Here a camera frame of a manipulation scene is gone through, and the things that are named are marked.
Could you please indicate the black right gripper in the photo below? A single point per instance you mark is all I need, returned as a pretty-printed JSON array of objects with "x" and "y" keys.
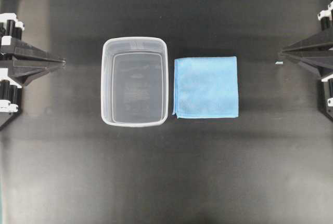
[{"x": 315, "y": 54}]

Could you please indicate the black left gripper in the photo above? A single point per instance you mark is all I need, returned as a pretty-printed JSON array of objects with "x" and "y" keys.
[{"x": 18, "y": 73}]

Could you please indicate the folded blue towel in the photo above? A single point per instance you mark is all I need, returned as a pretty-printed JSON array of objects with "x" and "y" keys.
[{"x": 206, "y": 87}]

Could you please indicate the clear plastic rectangular container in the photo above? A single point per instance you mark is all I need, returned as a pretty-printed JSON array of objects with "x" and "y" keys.
[{"x": 134, "y": 82}]

